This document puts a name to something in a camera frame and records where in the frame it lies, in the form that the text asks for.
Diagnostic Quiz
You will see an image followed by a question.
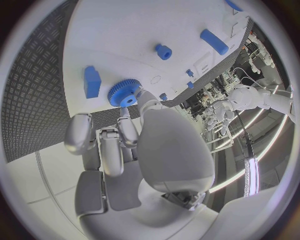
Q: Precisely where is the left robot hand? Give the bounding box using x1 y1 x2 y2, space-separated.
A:
203 99 237 136

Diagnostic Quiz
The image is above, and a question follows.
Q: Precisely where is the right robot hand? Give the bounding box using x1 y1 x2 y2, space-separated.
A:
63 86 220 240

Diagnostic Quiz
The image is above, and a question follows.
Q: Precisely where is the blue gear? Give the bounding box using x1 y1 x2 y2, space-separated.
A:
106 78 143 108

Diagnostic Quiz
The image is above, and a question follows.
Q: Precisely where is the white task board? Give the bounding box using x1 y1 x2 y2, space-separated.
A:
61 0 255 119

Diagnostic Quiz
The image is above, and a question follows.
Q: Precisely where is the blue long cylinder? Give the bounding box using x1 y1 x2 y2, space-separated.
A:
199 28 230 56

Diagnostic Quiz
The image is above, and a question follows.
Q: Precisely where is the glowing light bar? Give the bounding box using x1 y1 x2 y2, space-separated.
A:
243 156 260 198

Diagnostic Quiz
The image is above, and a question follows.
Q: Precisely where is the blue short cylinder with hole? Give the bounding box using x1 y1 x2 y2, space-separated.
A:
154 43 173 61

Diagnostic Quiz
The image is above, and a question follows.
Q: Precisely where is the blue curved part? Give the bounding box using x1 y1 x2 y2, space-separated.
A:
224 0 244 12

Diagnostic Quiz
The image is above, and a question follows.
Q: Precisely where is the white cable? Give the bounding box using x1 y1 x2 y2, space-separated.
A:
232 66 262 88
240 76 293 93

